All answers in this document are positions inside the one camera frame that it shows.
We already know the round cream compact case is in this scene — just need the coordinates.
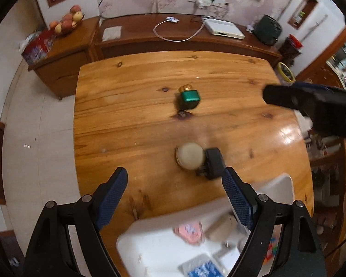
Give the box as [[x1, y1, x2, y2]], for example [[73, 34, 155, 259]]
[[175, 142, 205, 171]]

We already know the blue label plastic box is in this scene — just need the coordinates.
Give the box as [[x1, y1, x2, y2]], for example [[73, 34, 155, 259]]
[[177, 254, 225, 277]]

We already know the green perfume bottle gold cap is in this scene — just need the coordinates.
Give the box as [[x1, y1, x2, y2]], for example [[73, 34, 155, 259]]
[[177, 84, 201, 111]]

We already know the colourful puzzle cube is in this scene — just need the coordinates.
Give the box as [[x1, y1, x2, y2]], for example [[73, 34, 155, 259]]
[[263, 236, 279, 265]]

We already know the black plug adapter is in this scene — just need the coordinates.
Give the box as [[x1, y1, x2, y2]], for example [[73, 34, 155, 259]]
[[196, 148, 226, 180]]

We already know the white plastic tray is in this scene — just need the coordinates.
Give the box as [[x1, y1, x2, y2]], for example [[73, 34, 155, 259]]
[[115, 172, 295, 277]]

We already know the pink correction tape dispenser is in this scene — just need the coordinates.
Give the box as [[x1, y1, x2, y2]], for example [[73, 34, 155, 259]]
[[173, 221, 204, 246]]

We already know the yellow green round object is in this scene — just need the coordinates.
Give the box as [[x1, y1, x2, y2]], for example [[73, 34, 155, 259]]
[[276, 62, 296, 84]]

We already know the red lid jar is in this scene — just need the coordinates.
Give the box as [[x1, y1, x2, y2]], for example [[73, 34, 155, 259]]
[[278, 34, 303, 65]]

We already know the dark green bag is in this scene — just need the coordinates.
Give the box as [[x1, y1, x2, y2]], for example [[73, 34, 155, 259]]
[[253, 15, 283, 46]]

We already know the wooden sideboard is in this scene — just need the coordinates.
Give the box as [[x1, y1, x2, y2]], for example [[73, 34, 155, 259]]
[[29, 14, 281, 99]]

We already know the white router box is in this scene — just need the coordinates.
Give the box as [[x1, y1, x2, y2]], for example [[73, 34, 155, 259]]
[[205, 18, 245, 40]]

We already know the white paper card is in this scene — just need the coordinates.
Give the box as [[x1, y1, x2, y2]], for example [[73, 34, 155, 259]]
[[102, 26, 122, 41]]

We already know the red gift box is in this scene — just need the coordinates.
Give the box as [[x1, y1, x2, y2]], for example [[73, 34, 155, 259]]
[[18, 29, 55, 66]]

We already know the fruit bowl with peaches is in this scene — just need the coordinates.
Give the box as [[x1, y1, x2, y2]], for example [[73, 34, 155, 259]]
[[49, 4, 85, 36]]

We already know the white wall power strip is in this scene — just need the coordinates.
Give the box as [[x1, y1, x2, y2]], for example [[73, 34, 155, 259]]
[[188, 0, 228, 9]]

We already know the white charging cable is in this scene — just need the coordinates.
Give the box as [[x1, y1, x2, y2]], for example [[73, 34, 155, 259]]
[[152, 16, 206, 43]]

